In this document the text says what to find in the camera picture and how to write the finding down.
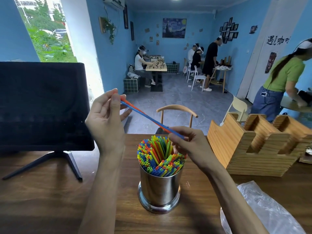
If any person's left hand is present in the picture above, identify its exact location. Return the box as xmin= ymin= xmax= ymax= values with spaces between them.
xmin=85 ymin=89 xmax=133 ymax=154

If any person's right hand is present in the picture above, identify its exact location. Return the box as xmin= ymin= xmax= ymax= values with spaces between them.
xmin=168 ymin=126 xmax=221 ymax=174

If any orange drinking straw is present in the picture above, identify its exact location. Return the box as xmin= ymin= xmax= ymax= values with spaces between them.
xmin=120 ymin=96 xmax=171 ymax=133

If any blue drinking straw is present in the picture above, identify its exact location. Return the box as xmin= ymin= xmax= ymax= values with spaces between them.
xmin=121 ymin=101 xmax=185 ymax=140

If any person's left forearm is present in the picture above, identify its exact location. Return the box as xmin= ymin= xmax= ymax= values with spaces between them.
xmin=78 ymin=144 xmax=126 ymax=234

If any person's right forearm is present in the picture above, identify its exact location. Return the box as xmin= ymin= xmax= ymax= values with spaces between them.
xmin=207 ymin=163 xmax=270 ymax=234

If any bundle of colourful straws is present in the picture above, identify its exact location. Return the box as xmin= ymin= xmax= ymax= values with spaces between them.
xmin=137 ymin=135 xmax=187 ymax=178

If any wooden armchair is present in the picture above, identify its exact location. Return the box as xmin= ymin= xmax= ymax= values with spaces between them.
xmin=156 ymin=105 xmax=198 ymax=135

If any steel cylindrical cup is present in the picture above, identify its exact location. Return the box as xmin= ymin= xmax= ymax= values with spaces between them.
xmin=138 ymin=159 xmax=183 ymax=215

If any square wooden table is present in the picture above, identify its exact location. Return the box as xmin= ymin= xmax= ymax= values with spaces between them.
xmin=145 ymin=66 xmax=168 ymax=92

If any pile of wooden blocks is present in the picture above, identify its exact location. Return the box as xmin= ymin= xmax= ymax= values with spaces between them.
xmin=146 ymin=55 xmax=167 ymax=70

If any wooden slotted organizer box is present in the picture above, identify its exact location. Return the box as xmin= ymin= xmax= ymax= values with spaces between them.
xmin=207 ymin=113 xmax=312 ymax=177

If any white plastic chair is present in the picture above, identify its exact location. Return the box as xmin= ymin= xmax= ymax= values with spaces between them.
xmin=186 ymin=61 xmax=195 ymax=83
xmin=191 ymin=66 xmax=207 ymax=92

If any black monitor screen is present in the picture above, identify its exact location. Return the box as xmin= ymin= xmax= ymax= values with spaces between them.
xmin=0 ymin=61 xmax=95 ymax=152

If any black monitor stand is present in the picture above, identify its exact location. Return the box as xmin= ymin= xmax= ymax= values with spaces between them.
xmin=2 ymin=151 xmax=83 ymax=181

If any cream plastic chair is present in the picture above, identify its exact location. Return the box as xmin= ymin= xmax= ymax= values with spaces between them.
xmin=220 ymin=95 xmax=248 ymax=126

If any round wooden side table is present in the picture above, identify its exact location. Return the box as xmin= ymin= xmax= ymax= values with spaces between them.
xmin=209 ymin=66 xmax=232 ymax=93

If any starry night painting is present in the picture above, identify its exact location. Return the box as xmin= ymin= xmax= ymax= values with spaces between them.
xmin=162 ymin=18 xmax=187 ymax=39

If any white air conditioner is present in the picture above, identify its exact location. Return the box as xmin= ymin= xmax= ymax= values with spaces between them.
xmin=102 ymin=0 xmax=125 ymax=10

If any clear plastic bag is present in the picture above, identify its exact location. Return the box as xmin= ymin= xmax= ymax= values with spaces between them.
xmin=220 ymin=181 xmax=307 ymax=234

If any cluster of black photo frames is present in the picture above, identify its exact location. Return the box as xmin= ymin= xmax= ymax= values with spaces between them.
xmin=219 ymin=17 xmax=239 ymax=44

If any black bag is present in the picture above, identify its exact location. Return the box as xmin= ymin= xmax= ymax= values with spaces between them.
xmin=298 ymin=90 xmax=312 ymax=104

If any hanging green wall plant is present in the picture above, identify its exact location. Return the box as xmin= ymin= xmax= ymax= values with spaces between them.
xmin=99 ymin=16 xmax=117 ymax=45

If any coffee cup wall sticker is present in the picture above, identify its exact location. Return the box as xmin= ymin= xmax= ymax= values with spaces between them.
xmin=265 ymin=52 xmax=277 ymax=74

